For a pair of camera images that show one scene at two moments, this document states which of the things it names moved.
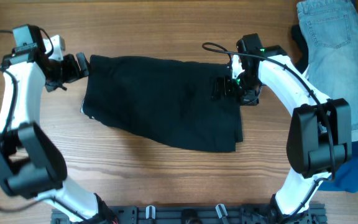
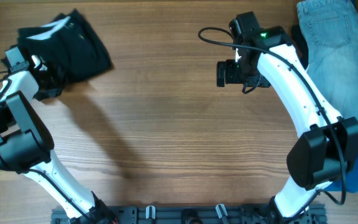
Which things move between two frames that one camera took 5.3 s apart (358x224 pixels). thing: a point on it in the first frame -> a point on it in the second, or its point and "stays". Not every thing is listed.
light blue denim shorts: x=342 y=58 stays
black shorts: x=168 y=100 -> x=68 y=45
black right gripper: x=251 y=98 -> x=227 y=69
